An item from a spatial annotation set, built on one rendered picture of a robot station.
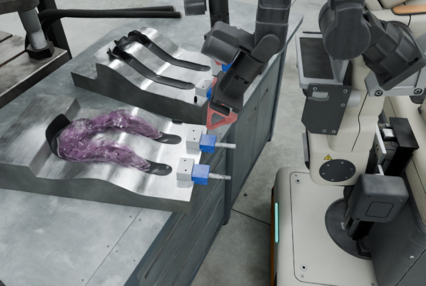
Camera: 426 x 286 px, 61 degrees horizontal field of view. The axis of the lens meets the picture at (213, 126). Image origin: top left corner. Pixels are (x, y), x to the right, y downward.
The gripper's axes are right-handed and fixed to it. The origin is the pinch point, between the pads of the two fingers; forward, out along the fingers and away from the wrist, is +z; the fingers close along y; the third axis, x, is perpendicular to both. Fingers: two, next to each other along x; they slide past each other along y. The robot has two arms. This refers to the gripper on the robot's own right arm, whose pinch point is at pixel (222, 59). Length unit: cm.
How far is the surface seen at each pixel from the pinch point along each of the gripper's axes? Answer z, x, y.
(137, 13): -5, -51, -26
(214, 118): 15.6, 0.9, 10.3
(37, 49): 0, -74, 9
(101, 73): 1.4, -34.1, 18.0
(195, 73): 4.3, -8.2, 3.6
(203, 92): 4.9, -0.1, 13.3
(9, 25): 38, -270, -108
